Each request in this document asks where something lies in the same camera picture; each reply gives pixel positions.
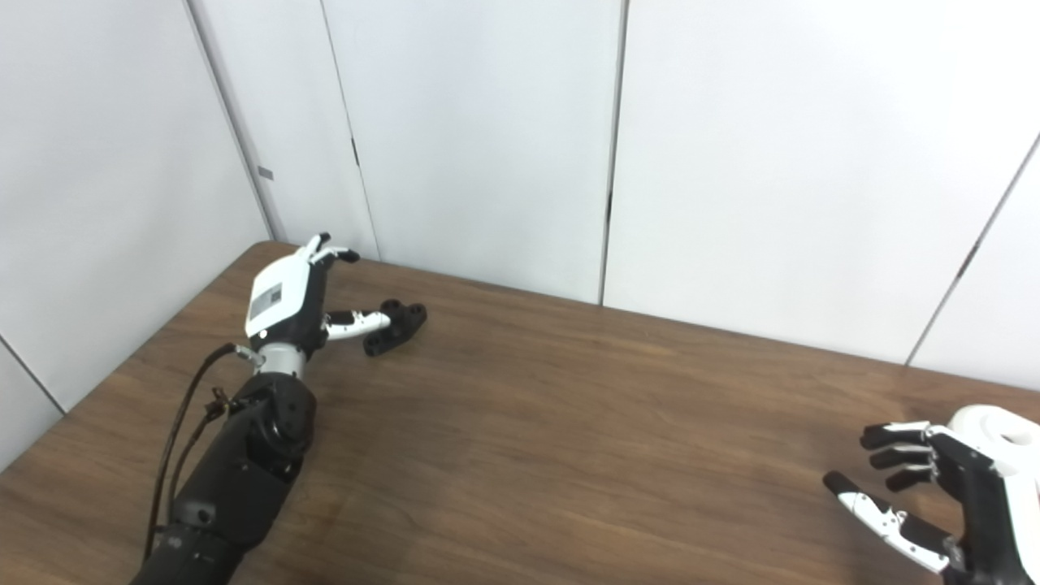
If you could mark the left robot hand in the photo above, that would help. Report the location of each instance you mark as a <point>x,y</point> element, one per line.
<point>280,301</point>

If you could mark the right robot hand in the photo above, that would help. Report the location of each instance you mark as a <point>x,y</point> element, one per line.
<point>987,504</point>

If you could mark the round white plastic piece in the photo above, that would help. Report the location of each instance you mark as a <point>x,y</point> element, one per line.
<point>987,422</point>

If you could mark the black flanged holder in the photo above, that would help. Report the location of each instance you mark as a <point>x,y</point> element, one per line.
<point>398,325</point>

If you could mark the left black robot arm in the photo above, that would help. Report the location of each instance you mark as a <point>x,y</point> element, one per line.
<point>236,479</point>

